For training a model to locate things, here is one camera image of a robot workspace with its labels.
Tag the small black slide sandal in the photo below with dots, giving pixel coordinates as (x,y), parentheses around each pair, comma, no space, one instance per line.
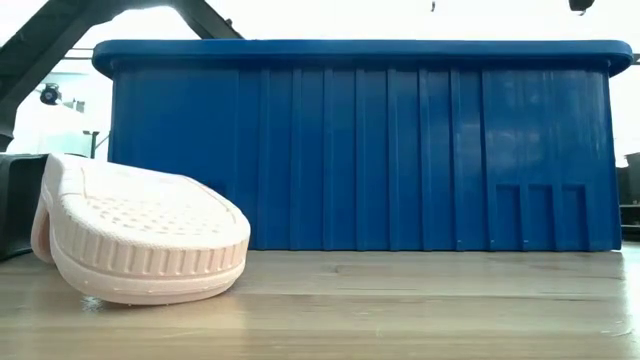
(20,210)

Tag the black round knob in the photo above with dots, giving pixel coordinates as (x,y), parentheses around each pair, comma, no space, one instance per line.
(50,94)

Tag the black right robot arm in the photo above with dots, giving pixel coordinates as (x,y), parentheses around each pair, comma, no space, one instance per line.
(581,5)

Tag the blue plastic bin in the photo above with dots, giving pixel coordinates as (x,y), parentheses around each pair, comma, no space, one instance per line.
(350,150)

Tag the thin dark post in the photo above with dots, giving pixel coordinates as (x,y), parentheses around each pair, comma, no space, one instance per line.
(94,145)

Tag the pink slide sandal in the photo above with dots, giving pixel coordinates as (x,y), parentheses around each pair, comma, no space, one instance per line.
(150,225)

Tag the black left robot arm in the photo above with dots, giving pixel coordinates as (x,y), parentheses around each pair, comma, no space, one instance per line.
(30,45)

